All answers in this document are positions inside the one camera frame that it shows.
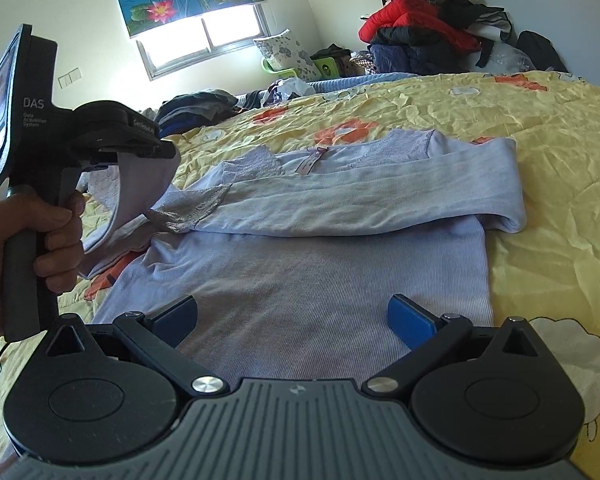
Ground stack of folded clothes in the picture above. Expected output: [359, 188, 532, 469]
[155, 89, 239, 137]

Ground blue knitted blanket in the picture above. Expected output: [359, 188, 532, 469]
[307, 72, 422, 96]

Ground red jacket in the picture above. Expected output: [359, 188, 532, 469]
[358, 0, 482, 54]

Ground checkered cloth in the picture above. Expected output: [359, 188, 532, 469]
[349, 50, 377, 77]

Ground navy jacket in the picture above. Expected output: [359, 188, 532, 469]
[369, 42, 475, 77]

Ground black cloth with white trim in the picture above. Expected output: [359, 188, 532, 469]
[439, 0, 513, 69]

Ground green plastic stool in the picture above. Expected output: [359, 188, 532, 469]
[261, 55, 352, 81]

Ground clear plastic bag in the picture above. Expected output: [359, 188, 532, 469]
[479, 42, 535, 74]

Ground small dark cloth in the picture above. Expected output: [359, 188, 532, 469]
[310, 43, 353, 62]

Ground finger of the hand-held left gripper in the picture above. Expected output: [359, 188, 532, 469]
[92, 132, 177, 165]

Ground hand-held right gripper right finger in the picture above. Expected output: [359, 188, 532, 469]
[361, 294, 553, 401]

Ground black bag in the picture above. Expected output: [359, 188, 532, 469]
[514, 30, 569, 74]

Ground light lavender sock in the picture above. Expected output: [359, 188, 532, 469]
[80, 129, 527, 386]

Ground white plastic bag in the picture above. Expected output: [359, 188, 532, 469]
[262, 77, 317, 109]

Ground window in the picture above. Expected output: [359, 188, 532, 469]
[136, 7, 272, 81]

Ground yellow floral blanket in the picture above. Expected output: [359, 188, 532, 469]
[0, 71, 600, 466]

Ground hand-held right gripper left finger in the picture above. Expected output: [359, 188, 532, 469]
[45, 296, 231, 401]

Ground floral pillow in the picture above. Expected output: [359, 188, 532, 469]
[252, 30, 324, 84]

